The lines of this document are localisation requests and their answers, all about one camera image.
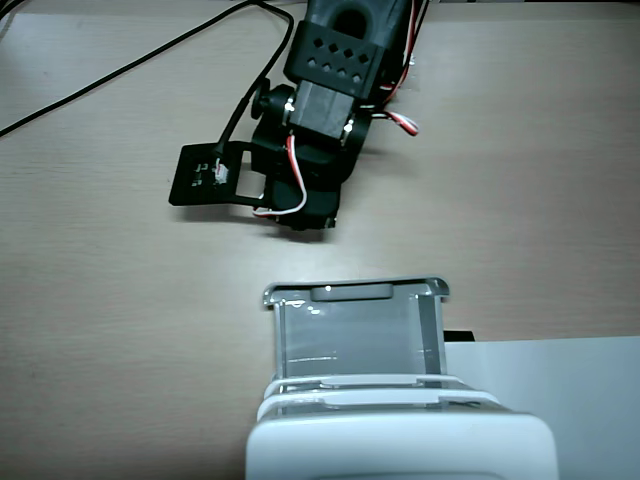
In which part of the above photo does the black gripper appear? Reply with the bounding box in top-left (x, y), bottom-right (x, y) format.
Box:
top-left (249, 77), bottom-right (372, 234)

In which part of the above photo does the clear grey plastic drawer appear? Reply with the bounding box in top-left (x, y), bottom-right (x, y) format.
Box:
top-left (260, 273), bottom-right (452, 396)

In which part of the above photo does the white paper sheet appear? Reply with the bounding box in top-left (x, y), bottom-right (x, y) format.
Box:
top-left (441, 335), bottom-right (640, 480)

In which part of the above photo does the red white servo wire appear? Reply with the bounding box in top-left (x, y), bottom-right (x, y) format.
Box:
top-left (251, 133), bottom-right (310, 219)

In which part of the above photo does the black wrist camera mount plate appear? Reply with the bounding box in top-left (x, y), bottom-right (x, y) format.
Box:
top-left (167, 141), bottom-right (272, 209)

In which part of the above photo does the black camera cable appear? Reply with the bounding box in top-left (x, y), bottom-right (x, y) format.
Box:
top-left (213, 0), bottom-right (296, 160)

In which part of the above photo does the red white black wire bundle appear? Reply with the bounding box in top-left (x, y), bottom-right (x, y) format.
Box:
top-left (359, 0), bottom-right (432, 137)

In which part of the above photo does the long black cable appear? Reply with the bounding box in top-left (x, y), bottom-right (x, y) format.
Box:
top-left (0, 0), bottom-right (251, 139)

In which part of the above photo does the thin black cable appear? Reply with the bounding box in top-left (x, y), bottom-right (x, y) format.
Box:
top-left (0, 0), bottom-right (29, 32)

